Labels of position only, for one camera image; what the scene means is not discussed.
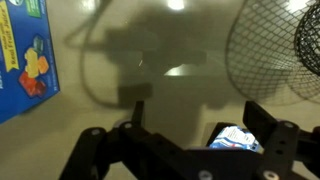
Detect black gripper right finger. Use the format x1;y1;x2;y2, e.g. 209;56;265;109
242;99;320;180

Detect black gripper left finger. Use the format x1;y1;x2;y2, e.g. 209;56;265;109
59;99;201;180

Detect small blue packet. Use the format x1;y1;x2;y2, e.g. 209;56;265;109
209;125;264;154

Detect blue fruit snack box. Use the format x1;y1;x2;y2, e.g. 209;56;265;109
0;0;62;125

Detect black wire mesh basket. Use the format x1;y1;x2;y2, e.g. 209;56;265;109
225;0;320;105

